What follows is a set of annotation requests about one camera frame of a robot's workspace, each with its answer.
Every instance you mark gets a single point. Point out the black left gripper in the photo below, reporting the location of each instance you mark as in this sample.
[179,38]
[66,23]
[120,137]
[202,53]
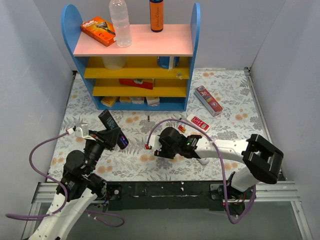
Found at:
[109,135]

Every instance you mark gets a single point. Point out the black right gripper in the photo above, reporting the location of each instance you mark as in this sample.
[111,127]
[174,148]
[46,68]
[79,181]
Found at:
[162,152]

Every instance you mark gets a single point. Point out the black tv remote control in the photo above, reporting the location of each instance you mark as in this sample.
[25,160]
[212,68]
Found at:
[110,124]

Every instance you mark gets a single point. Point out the red yellow battery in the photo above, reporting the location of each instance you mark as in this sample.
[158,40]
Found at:
[183,130]
[180,127]

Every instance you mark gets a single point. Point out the white and red remote control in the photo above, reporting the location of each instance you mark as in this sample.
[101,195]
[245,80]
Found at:
[203,161]

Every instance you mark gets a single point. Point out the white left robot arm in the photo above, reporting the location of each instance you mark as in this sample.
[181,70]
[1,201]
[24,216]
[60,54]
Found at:
[79,186]

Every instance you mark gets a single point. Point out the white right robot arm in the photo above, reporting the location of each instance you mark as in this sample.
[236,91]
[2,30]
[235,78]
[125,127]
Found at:
[262,159]

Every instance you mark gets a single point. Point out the yellow orange box on shelf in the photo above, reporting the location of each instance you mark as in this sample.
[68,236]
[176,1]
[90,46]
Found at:
[109,101]

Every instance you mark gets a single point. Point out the white orange soap box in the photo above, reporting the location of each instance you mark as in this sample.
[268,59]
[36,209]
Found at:
[137,100]

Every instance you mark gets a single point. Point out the red toothpaste box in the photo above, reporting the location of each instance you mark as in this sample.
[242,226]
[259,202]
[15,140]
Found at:
[210,103]

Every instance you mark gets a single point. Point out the red box on shelf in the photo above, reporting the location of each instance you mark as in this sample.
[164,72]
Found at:
[137,82]

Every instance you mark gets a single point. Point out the white cup on shelf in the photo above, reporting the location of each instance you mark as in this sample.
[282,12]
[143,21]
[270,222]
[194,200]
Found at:
[114,62]

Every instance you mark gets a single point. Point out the blue and yellow shelf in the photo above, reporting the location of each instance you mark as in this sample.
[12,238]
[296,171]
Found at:
[172,86]

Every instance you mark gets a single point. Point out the blue white box on shelf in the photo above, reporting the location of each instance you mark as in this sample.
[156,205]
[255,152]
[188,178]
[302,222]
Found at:
[168,62]

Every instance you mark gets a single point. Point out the orange razor box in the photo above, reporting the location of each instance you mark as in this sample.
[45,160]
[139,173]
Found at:
[100,30]

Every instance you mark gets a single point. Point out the clear plastic bottle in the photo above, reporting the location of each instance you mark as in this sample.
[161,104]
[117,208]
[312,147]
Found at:
[120,20]

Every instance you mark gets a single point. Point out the orange cologne bottle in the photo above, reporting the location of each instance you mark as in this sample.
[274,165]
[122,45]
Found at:
[156,8]

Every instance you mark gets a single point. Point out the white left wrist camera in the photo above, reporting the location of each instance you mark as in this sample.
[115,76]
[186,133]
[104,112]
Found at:
[80,130]

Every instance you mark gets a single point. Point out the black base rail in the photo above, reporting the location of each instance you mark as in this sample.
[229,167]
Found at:
[161,195]

